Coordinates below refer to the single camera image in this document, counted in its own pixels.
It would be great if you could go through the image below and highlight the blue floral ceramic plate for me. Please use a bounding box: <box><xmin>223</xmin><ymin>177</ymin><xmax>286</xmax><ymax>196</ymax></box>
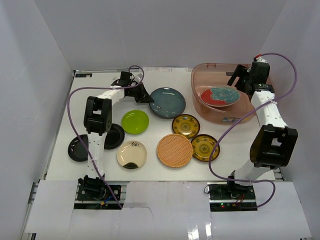
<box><xmin>149</xmin><ymin>87</ymin><xmax>186</xmax><ymax>119</ymax></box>

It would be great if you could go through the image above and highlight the red and teal plate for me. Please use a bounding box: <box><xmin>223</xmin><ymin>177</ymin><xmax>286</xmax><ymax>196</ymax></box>
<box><xmin>200</xmin><ymin>87</ymin><xmax>241</xmax><ymax>107</ymax></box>

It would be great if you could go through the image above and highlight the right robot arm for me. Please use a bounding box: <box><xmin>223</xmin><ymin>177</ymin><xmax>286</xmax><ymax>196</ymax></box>
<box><xmin>225</xmin><ymin>56</ymin><xmax>298</xmax><ymax>200</ymax></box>

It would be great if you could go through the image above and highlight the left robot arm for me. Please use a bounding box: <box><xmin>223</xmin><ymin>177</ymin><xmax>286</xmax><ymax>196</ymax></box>
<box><xmin>83</xmin><ymin>70</ymin><xmax>154</xmax><ymax>182</ymax></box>

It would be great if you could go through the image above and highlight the pink translucent plastic bin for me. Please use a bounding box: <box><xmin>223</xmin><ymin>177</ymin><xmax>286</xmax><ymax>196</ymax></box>
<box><xmin>191</xmin><ymin>63</ymin><xmax>254</xmax><ymax>125</ymax></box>

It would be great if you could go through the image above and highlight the green glossy plate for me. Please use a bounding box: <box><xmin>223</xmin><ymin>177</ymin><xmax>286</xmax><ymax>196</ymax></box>
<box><xmin>121</xmin><ymin>109</ymin><xmax>149</xmax><ymax>135</ymax></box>

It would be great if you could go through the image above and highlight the black label sticker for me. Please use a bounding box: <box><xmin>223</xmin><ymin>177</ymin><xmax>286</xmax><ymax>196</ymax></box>
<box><xmin>74</xmin><ymin>73</ymin><xmax>93</xmax><ymax>78</ymax></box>

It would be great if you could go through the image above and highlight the black plate right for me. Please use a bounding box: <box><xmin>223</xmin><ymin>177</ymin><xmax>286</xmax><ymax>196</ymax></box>
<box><xmin>104</xmin><ymin>123</ymin><xmax>125</xmax><ymax>150</ymax></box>

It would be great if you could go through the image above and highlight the black plate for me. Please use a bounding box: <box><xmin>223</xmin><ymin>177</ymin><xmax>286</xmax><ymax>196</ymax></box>
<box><xmin>67</xmin><ymin>137</ymin><xmax>88</xmax><ymax>163</ymax></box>
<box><xmin>104</xmin><ymin>123</ymin><xmax>125</xmax><ymax>150</ymax></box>

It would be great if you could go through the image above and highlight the yellow patterned plate upper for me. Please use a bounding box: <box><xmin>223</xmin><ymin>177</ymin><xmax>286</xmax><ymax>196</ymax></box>
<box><xmin>171</xmin><ymin>114</ymin><xmax>201</xmax><ymax>139</ymax></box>

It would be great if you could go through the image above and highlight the yellow patterned plate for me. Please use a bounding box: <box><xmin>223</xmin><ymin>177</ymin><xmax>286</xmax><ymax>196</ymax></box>
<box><xmin>191</xmin><ymin>134</ymin><xmax>217</xmax><ymax>162</ymax></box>
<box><xmin>171</xmin><ymin>114</ymin><xmax>201</xmax><ymax>139</ymax></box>

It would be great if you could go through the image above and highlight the cream ceramic plate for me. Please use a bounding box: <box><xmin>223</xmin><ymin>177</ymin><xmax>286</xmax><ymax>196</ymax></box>
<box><xmin>116</xmin><ymin>140</ymin><xmax>148</xmax><ymax>170</ymax></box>

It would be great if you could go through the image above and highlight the woven bamboo plate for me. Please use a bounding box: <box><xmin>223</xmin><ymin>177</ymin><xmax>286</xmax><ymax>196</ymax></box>
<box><xmin>156</xmin><ymin>133</ymin><xmax>193</xmax><ymax>168</ymax></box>

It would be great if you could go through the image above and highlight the yellow patterned plate lower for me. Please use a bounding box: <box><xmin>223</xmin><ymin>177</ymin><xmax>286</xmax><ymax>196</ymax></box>
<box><xmin>191</xmin><ymin>134</ymin><xmax>217</xmax><ymax>162</ymax></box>

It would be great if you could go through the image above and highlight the black plate left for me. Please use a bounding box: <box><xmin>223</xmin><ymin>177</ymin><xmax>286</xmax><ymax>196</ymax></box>
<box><xmin>67</xmin><ymin>137</ymin><xmax>88</xmax><ymax>163</ymax></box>

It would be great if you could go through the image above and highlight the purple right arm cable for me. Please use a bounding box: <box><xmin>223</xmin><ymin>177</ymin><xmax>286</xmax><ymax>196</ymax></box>
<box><xmin>207</xmin><ymin>52</ymin><xmax>298</xmax><ymax>210</ymax></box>

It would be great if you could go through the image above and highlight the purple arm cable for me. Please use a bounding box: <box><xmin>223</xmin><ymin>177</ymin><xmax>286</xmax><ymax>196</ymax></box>
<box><xmin>207</xmin><ymin>52</ymin><xmax>298</xmax><ymax>210</ymax></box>
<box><xmin>67</xmin><ymin>65</ymin><xmax>145</xmax><ymax>209</ymax></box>

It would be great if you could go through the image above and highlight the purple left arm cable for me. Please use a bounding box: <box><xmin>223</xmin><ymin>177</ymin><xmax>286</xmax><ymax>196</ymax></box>
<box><xmin>67</xmin><ymin>65</ymin><xmax>145</xmax><ymax>209</ymax></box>

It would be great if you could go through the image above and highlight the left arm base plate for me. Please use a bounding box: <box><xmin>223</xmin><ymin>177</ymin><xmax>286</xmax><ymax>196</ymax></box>
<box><xmin>73</xmin><ymin>185</ymin><xmax>124</xmax><ymax>210</ymax></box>

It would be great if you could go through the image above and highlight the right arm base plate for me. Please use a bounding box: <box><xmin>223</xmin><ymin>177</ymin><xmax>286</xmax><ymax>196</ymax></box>
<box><xmin>203</xmin><ymin>183</ymin><xmax>258</xmax><ymax>212</ymax></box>

